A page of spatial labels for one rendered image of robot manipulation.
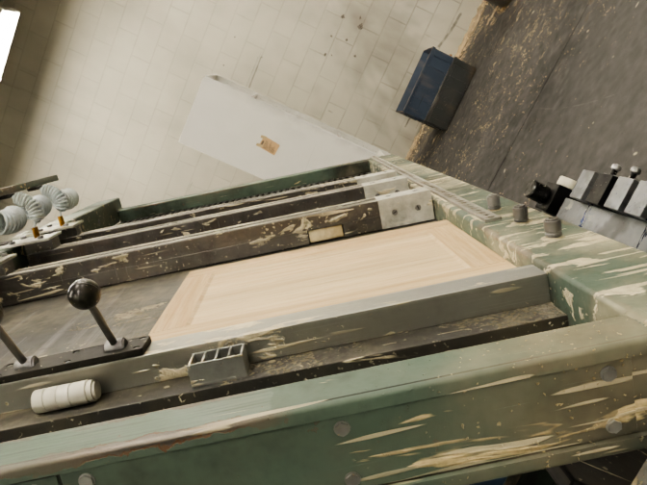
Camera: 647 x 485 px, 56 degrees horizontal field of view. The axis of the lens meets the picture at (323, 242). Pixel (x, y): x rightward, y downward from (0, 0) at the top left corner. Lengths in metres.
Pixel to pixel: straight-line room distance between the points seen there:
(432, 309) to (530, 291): 0.13
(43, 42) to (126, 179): 1.55
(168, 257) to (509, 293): 0.86
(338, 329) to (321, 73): 5.69
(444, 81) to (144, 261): 4.30
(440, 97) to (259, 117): 1.58
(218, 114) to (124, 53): 1.86
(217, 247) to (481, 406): 0.95
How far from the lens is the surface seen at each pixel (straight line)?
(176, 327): 0.97
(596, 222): 1.13
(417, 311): 0.80
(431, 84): 5.46
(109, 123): 6.79
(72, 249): 1.81
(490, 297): 0.82
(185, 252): 1.44
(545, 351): 0.59
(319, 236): 1.41
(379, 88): 6.44
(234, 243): 1.42
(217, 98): 5.08
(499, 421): 0.59
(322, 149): 5.05
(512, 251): 0.95
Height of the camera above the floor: 1.28
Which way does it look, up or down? 7 degrees down
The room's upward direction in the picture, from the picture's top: 67 degrees counter-clockwise
